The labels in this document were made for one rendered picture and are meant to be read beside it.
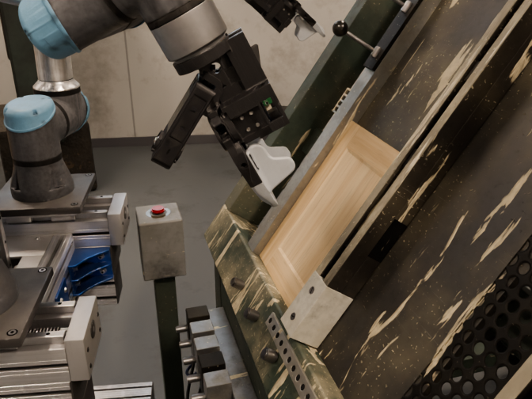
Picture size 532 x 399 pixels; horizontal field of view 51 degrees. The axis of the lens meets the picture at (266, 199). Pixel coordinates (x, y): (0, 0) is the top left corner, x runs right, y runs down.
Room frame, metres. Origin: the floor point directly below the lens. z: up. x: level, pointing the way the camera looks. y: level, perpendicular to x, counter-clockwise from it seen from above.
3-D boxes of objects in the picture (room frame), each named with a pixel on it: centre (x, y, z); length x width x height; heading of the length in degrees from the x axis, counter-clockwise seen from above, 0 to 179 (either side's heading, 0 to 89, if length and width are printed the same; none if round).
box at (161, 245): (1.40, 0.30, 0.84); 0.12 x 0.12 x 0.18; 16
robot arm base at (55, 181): (1.30, 0.57, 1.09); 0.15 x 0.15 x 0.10
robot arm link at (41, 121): (1.31, 0.57, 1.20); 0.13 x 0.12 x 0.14; 171
